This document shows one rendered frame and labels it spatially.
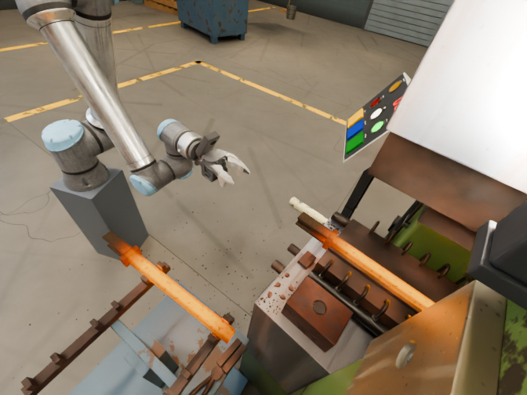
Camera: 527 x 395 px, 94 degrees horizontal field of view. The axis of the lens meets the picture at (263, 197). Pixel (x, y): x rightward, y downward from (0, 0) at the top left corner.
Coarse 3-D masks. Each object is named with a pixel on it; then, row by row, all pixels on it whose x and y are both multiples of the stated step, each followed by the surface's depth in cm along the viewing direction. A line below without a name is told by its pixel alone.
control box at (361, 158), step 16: (400, 80) 93; (384, 96) 96; (400, 96) 85; (368, 112) 99; (384, 112) 88; (368, 128) 91; (384, 128) 81; (368, 144) 84; (352, 160) 89; (368, 160) 88
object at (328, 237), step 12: (300, 216) 64; (312, 228) 62; (324, 228) 62; (324, 240) 63; (336, 240) 61; (348, 252) 58; (360, 252) 59; (360, 264) 57; (372, 264) 57; (384, 276) 55; (396, 276) 56; (396, 288) 54; (408, 288) 54; (420, 300) 52
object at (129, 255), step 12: (108, 240) 62; (120, 240) 62; (120, 252) 60; (132, 252) 60; (132, 264) 60; (144, 264) 59; (156, 276) 58; (168, 276) 58; (168, 288) 56; (180, 288) 56; (180, 300) 55; (192, 300) 55; (192, 312) 53; (204, 312) 54; (204, 324) 54; (216, 324) 52; (228, 324) 52; (228, 336) 51
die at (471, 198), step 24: (384, 144) 33; (408, 144) 32; (384, 168) 35; (408, 168) 33; (432, 168) 31; (456, 168) 29; (408, 192) 35; (432, 192) 33; (456, 192) 31; (480, 192) 29; (504, 192) 27; (456, 216) 32; (480, 216) 30; (504, 216) 29
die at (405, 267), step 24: (360, 240) 64; (384, 240) 66; (336, 264) 58; (384, 264) 60; (408, 264) 61; (360, 288) 54; (384, 288) 54; (432, 288) 57; (456, 288) 58; (408, 312) 52
